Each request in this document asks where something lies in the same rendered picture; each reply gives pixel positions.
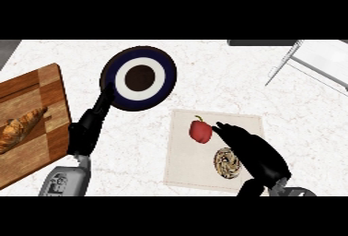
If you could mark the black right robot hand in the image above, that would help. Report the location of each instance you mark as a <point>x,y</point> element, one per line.
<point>258,151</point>

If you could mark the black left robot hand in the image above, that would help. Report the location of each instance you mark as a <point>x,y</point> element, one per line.
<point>89,126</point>

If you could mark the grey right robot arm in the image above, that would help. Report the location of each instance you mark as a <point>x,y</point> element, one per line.
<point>290,191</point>

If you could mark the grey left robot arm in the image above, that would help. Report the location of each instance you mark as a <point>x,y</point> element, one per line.
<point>64,182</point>

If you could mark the beige placemat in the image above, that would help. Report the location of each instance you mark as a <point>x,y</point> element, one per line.
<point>191,156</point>

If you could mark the wooden cutting board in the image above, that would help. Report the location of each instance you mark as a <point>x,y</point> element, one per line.
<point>29,124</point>

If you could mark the red bell pepper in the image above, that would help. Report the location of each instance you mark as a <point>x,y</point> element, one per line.
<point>200,131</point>

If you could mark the brown croissant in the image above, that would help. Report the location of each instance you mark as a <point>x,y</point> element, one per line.
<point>20,127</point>

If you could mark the navy white brown plate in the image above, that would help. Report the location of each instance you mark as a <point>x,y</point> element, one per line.
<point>140,78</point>

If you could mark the grey flat slab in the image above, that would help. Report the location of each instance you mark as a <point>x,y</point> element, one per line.
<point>8,50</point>

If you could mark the dark grey appliance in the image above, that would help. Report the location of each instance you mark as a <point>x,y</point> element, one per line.
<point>259,42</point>

